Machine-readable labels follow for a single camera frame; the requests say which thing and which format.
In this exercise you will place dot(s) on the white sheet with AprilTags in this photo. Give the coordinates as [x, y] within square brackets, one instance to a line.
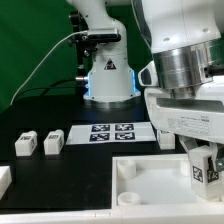
[110, 133]

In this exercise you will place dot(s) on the white square tabletop with sockets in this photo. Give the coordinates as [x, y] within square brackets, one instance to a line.
[154, 180]

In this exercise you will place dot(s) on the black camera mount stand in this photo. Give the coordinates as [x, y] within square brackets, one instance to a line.
[84, 47]

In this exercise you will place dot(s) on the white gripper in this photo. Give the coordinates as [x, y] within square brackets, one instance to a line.
[201, 117]

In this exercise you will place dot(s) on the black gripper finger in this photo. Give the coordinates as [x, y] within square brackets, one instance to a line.
[218, 157]

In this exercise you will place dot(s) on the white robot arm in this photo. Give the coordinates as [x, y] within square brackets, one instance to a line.
[182, 97]

